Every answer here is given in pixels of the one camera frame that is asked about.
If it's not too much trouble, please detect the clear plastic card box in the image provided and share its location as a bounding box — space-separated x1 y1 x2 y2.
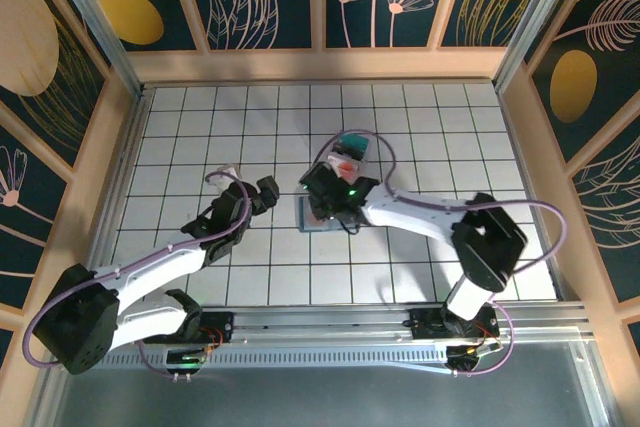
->
323 129 372 187

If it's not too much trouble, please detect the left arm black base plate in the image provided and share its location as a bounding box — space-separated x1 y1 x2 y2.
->
142 310 236 346

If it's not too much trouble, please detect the aluminium corner post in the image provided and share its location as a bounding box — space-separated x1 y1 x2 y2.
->
39 0 149 98
491 0 589 93

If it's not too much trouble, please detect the teal card holder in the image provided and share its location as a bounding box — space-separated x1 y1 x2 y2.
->
297 195 352 235

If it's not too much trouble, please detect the grey metal sheet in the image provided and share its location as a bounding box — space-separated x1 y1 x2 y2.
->
29 341 624 427

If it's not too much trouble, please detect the aluminium mounting rail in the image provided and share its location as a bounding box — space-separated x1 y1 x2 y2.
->
48 302 599 348

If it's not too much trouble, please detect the aluminium side rail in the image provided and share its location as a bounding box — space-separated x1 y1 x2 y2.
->
497 86 586 306
79 86 154 309

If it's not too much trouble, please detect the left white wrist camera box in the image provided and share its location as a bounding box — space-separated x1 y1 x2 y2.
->
218 161 243 184

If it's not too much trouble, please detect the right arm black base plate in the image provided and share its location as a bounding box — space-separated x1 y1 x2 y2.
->
407 302 502 343

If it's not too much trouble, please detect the slotted grey cable duct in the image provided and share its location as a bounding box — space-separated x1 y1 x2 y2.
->
68 349 454 373

